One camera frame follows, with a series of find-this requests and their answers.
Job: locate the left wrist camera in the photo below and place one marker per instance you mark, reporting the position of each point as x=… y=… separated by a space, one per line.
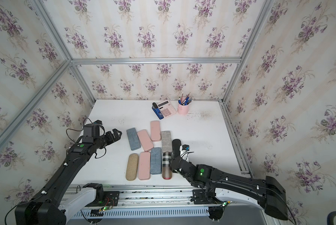
x=91 y=132

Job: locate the grey case yellow lining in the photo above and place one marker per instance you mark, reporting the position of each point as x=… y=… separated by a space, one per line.
x=133 y=139

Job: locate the pink grey case back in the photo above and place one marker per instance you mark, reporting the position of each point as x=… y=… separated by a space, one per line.
x=155 y=131

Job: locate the pink case white glasses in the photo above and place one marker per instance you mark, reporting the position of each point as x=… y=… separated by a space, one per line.
x=145 y=140

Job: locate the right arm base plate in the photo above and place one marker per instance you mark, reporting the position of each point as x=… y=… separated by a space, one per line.
x=200 y=197

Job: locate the aluminium rail frame front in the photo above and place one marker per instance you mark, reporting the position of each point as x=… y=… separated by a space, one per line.
x=158 y=202

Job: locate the pink calculator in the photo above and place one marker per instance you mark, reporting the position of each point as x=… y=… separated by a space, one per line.
x=166 y=108

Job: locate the teal glasses case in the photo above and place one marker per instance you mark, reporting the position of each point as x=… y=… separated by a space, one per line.
x=156 y=161

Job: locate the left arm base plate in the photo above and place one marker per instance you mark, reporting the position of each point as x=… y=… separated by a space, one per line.
x=107 y=199

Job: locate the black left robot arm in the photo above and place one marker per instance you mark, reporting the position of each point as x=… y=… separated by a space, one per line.
x=45 y=207

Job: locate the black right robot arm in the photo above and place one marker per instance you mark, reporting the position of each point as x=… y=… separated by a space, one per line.
x=268 y=193

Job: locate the grey glasses case red glasses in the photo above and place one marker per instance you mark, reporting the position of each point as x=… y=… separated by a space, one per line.
x=166 y=141

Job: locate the blue stapler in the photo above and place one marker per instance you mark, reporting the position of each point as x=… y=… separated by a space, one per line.
x=157 y=111

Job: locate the pink pen cup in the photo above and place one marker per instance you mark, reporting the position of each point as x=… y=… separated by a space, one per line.
x=182 y=109

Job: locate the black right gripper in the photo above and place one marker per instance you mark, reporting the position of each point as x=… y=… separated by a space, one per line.
x=173 y=161

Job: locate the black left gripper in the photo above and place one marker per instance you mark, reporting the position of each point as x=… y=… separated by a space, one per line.
x=111 y=140

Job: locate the black tan glasses case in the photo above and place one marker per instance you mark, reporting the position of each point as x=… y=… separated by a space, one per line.
x=176 y=145

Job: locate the beige glasses case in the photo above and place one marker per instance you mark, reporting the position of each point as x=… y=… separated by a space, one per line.
x=132 y=167

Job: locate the plaid glasses case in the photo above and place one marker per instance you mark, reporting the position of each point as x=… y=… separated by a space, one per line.
x=166 y=165

